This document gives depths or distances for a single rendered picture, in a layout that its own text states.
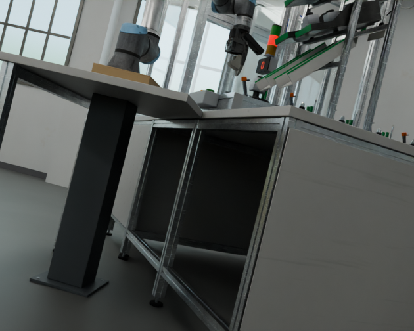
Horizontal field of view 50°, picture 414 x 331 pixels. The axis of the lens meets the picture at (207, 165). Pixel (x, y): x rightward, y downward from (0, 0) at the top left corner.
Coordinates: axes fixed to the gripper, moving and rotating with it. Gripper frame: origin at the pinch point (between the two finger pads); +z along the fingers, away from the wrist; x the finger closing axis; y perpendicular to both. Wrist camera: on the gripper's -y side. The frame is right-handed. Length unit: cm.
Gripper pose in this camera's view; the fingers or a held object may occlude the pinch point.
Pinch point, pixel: (238, 73)
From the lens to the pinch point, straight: 203.9
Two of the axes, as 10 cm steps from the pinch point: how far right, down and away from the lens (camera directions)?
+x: 3.6, 0.7, -9.3
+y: -9.1, -1.7, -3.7
